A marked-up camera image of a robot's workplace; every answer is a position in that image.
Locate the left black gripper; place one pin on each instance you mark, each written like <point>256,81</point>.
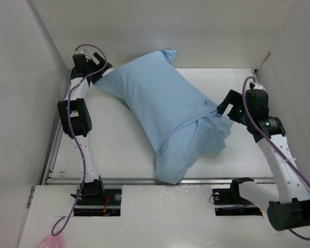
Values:
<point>98,59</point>

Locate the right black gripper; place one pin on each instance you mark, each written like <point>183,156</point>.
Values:
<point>235,98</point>

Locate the light blue pillowcase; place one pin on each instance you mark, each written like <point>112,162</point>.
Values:
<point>180,122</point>

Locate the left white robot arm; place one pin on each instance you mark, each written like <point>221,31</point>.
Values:
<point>76,121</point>

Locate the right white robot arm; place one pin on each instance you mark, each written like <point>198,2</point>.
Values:
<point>290,208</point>

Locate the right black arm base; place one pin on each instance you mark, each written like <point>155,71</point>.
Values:
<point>228,202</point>

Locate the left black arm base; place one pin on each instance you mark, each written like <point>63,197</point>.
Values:
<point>97,200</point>

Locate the pink cloth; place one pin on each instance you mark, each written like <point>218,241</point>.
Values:
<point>53,242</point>

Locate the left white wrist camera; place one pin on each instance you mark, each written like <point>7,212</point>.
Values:
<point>82,51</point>

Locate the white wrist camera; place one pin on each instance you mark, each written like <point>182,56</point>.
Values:
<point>256,85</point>
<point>82,51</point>

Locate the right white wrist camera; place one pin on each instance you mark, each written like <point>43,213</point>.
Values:
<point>256,85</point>

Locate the front aluminium rail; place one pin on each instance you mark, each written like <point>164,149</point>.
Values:
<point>150,181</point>

